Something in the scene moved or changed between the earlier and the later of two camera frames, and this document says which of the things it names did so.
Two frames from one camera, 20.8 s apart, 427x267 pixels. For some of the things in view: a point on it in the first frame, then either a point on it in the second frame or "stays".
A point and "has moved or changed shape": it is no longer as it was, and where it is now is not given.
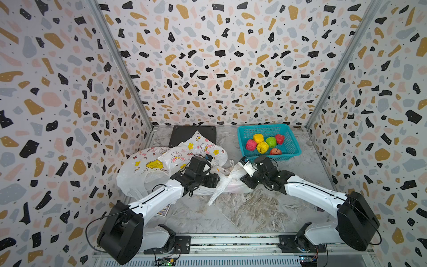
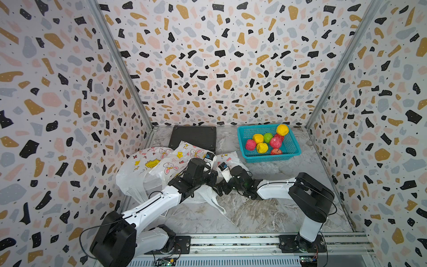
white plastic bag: (233, 183) has moved or changed shape
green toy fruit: (271, 141) has moved or changed shape
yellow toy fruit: (258, 138) stays
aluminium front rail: (251, 251) stays
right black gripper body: (256, 179) → (231, 186)
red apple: (275, 151) stays
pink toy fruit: (251, 144) stays
